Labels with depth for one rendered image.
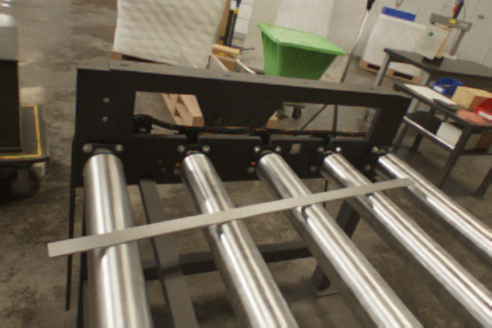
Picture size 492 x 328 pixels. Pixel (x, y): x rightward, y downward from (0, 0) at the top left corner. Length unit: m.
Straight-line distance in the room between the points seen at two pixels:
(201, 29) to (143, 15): 0.67
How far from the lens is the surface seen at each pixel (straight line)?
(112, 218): 0.99
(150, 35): 4.71
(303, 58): 3.90
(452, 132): 3.67
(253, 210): 1.08
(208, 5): 4.54
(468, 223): 1.54
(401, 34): 8.01
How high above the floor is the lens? 1.56
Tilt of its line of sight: 25 degrees down
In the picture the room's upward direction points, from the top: 15 degrees clockwise
